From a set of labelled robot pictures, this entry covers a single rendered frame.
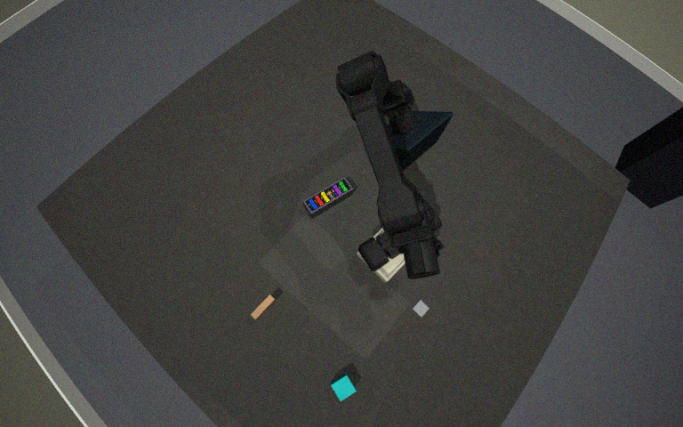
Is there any brown rectangular block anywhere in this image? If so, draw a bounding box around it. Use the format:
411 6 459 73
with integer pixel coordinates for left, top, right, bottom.
251 294 276 319

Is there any beige shallow tray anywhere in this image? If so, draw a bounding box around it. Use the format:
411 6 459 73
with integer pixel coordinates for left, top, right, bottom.
357 228 405 283

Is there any small teal block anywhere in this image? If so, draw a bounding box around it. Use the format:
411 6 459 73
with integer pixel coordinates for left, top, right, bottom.
331 373 356 401

